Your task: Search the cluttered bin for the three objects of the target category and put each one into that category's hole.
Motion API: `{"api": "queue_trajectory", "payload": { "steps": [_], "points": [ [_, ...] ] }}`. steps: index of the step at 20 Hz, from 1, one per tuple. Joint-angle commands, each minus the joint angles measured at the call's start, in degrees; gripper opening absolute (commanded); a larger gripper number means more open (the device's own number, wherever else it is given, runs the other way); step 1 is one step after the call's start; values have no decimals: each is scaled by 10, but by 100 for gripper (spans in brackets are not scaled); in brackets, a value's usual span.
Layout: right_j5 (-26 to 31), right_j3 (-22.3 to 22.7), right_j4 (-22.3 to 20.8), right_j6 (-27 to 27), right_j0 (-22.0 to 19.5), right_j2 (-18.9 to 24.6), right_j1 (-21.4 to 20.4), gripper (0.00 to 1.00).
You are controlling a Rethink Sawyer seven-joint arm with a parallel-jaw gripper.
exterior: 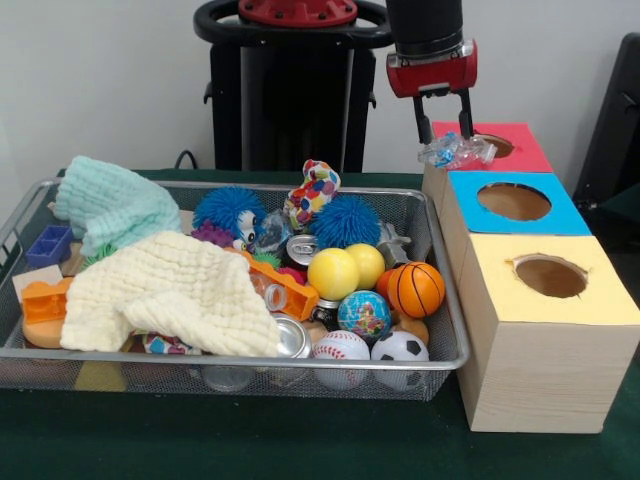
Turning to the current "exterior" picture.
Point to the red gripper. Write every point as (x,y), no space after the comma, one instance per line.
(432,72)

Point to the clear plastic packet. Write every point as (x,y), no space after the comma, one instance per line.
(457,151)

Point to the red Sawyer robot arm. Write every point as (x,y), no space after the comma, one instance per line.
(425,25)

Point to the wooden box with three holes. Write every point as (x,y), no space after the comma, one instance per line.
(530,370)

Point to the shallow clear mesh bin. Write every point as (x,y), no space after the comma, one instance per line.
(60,372)

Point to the blue spiky ball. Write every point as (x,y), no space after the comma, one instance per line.
(346,220)
(228,210)

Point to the colourful spotted plush toy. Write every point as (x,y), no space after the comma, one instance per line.
(312,195)

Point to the small yellow ball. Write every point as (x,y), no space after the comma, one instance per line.
(367,265)

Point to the black chair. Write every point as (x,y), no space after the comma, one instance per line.
(615,130)

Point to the small orange basketball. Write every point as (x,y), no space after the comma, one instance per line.
(416,289)

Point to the large yellow ball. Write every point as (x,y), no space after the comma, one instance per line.
(333,274)

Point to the globe print ball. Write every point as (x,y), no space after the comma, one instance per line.
(365,315)

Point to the small soccer ball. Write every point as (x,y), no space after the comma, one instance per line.
(400,347)

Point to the small baseball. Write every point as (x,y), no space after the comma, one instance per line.
(342,346)

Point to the cream waffle cloth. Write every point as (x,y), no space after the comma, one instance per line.
(170,290)

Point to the mint green cloth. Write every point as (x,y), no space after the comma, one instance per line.
(115,205)

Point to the dark green table cloth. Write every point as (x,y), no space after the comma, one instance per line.
(250,440)

